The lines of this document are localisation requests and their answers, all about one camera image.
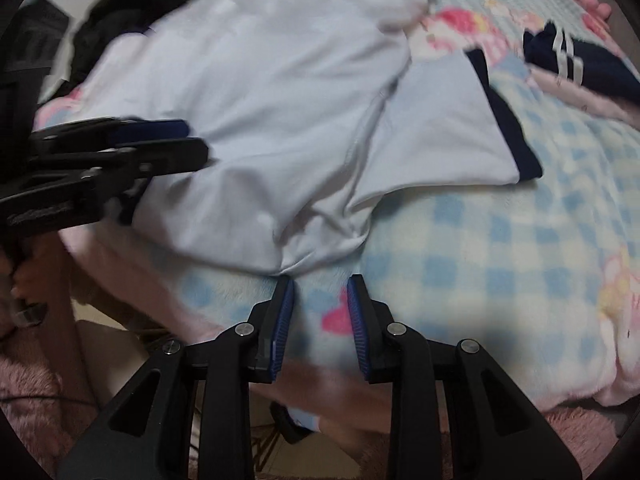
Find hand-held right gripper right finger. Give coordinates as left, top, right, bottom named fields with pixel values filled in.
left=346, top=274, right=583, bottom=480

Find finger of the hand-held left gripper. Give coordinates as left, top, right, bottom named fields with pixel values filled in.
left=30, top=117, right=191, bottom=155
left=100, top=137, right=210, bottom=179

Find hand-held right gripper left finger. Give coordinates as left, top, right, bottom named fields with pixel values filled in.
left=57, top=275, right=296, bottom=480

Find white t-shirt with navy trim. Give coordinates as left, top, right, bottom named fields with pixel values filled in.
left=65, top=0, right=543, bottom=276

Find black clothes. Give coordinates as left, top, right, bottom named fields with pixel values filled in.
left=70, top=0, right=241, bottom=86

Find blue checkered printed blanket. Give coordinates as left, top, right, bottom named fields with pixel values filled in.
left=30, top=0, right=640, bottom=411

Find pink fluffy rug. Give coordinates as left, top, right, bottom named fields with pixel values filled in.
left=0, top=345, right=621, bottom=480

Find folded pink garment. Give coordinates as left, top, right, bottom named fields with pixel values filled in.
left=530, top=67, right=640, bottom=123

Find navy garment with white stripes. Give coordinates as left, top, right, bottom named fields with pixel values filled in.
left=522, top=20, right=640, bottom=96

